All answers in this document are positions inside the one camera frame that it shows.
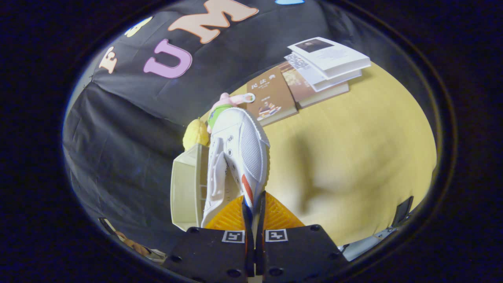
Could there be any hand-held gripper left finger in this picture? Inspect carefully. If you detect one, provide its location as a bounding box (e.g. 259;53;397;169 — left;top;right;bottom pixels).
162;195;255;283

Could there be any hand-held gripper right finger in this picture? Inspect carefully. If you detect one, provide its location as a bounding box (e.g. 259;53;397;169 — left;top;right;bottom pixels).
255;191;349;283

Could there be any beige fabric storage box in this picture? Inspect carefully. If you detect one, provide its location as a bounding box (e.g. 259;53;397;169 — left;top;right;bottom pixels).
170;143;211;232

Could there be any white canvas shoe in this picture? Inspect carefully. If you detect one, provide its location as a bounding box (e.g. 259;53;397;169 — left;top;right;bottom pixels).
200;107;271;228

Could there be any brown blurred object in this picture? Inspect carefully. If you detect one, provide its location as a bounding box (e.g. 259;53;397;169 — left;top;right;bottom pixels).
98;217;165;261

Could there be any yellow round plush toy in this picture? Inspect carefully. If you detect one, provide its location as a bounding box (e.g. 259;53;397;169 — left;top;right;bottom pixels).
182;118;210;151

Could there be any pink and green plush toy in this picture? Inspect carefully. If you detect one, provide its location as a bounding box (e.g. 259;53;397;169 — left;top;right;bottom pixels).
207;92;256;132

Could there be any brown illustrated cover book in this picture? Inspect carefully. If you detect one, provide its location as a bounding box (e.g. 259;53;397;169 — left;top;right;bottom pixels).
246;66;298;127

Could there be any black flat object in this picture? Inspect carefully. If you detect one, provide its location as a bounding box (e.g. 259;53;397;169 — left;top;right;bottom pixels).
391;196;414;228

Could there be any white book with patterned cover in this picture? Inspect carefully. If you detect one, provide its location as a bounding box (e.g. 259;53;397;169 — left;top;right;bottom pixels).
284;53;363;93

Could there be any white book with dark photo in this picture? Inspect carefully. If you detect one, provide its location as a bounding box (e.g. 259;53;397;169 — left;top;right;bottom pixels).
287;37;371;80

